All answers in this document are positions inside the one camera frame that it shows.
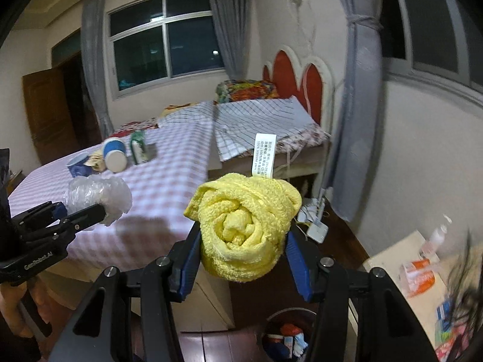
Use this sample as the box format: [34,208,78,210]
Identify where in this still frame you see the dark strands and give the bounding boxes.
[445,230,483,362]

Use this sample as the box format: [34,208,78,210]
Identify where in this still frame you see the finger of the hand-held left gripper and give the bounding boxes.
[45,204,107,243]
[11,201,69,234]

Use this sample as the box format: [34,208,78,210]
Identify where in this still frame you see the black trash bin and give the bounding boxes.
[262,307,318,362]

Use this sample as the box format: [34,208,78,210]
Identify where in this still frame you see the pink floral cloth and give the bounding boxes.
[434,324,476,362]

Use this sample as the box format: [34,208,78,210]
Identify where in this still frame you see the yellowish wrapper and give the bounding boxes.
[85,150,107,170]

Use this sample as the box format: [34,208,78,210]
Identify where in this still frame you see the yellow towel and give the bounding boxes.
[184,133,302,283]

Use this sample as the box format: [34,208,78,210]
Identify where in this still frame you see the white power strip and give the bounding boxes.
[298,198,325,223]

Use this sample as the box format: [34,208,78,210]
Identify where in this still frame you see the white power adapter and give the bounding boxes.
[306,222,329,244]

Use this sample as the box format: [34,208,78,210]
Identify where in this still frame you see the red white headboard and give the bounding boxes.
[262,45,334,125]

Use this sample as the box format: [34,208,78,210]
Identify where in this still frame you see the pump bottle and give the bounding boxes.
[423,214,453,261]

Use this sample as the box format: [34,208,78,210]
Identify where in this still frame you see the green white bottle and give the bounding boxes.
[129,130,157,164]

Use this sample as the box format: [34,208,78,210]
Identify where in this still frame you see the clear plastic bag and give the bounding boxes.
[63,176,133,227]

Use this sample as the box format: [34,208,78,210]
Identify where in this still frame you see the cream desk cabinet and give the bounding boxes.
[49,268,236,332]

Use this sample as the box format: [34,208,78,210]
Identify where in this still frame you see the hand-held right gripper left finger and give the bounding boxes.
[58,226,202,362]

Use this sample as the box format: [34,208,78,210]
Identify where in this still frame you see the blue white paper cup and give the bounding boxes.
[103,138,128,174]

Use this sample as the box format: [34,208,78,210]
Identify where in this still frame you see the blue white small carton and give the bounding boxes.
[436,296,453,332]

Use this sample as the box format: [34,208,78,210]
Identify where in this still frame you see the orange tissue pack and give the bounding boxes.
[400,258,435,297]

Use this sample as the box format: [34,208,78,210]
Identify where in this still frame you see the pink checkered tablecloth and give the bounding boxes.
[8,121,217,272]

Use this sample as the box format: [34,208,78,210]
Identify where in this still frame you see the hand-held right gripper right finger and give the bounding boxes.
[285,230,438,362]

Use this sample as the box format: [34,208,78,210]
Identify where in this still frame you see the person's left hand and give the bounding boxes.
[0,277,51,351]

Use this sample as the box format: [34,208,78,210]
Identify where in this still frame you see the tied grey curtain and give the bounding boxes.
[326,0,385,223]

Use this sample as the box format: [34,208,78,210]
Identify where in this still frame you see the sliding window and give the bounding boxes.
[107,0,227,99]
[381,0,483,93]

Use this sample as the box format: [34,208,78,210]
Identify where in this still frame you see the white grid pattern blanket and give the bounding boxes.
[158,96,318,161]

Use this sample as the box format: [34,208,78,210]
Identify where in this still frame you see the wooden door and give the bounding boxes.
[23,66,102,163]

